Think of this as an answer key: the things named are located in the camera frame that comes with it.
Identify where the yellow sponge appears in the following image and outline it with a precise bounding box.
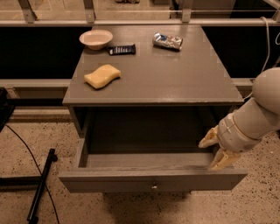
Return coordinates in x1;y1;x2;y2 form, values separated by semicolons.
84;64;121;89

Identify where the metal railing frame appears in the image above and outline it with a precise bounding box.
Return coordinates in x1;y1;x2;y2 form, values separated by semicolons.
0;0;280;26

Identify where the black equipment at left edge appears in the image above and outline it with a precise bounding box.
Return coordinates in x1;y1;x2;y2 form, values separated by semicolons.
0;87;15;132

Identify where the black metal stand base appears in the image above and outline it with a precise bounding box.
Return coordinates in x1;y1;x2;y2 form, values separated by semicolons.
0;149;58;224

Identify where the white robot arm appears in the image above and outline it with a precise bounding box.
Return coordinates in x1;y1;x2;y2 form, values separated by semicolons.
199;67;280;170

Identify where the white ceramic bowl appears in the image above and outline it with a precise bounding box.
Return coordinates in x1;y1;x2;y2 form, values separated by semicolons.
79;30;113;50

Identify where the grey wooden drawer cabinet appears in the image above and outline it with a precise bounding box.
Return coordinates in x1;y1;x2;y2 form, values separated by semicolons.
62;24;245;141

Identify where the crumpled silver chip bag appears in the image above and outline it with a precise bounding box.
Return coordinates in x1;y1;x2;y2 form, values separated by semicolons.
152;32;183;51

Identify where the white cable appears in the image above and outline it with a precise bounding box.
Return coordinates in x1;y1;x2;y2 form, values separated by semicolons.
243;16;272;101

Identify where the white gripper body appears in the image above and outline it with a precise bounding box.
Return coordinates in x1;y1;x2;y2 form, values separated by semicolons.
217;113;261;153

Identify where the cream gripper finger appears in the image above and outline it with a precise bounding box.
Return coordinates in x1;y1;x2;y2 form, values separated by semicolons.
199;126;219;148
210;149;241;171

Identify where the black floor cable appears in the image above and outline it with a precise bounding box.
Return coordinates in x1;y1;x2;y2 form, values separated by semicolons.
4;123;60;224

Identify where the grey top drawer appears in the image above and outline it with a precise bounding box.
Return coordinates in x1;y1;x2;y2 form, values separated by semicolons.
58;108;249;194

